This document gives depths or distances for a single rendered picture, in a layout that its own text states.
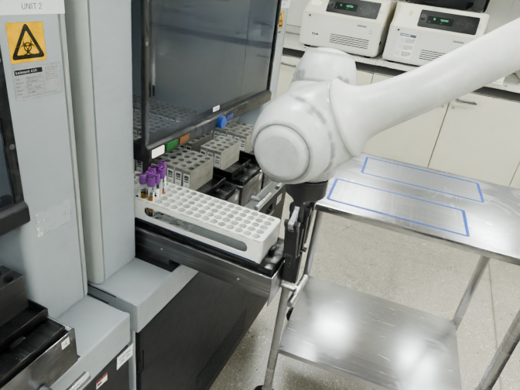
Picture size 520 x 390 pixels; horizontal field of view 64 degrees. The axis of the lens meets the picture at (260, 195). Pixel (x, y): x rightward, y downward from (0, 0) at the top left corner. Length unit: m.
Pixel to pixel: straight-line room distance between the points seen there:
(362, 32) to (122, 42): 2.40
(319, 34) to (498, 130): 1.32
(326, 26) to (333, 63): 2.43
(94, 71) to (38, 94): 0.10
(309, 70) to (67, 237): 0.47
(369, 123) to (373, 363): 1.04
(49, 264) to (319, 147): 0.47
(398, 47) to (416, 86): 2.47
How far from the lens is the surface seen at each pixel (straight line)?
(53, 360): 0.71
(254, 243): 0.79
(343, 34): 3.05
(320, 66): 0.65
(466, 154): 3.10
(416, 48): 2.99
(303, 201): 0.73
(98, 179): 0.77
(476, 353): 2.12
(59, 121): 0.67
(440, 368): 1.54
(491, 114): 3.04
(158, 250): 0.91
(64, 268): 0.78
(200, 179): 1.04
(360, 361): 1.44
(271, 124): 0.49
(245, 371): 1.69
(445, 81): 0.54
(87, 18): 0.69
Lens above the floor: 1.30
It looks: 27 degrees down
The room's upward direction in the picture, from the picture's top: 8 degrees clockwise
